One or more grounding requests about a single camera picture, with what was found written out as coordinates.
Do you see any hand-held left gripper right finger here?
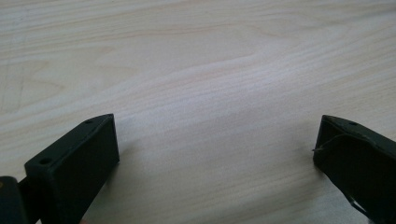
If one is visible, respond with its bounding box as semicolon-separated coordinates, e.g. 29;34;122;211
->
312;114;396;224

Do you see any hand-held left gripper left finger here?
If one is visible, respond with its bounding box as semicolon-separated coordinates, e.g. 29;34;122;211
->
23;113;120;224

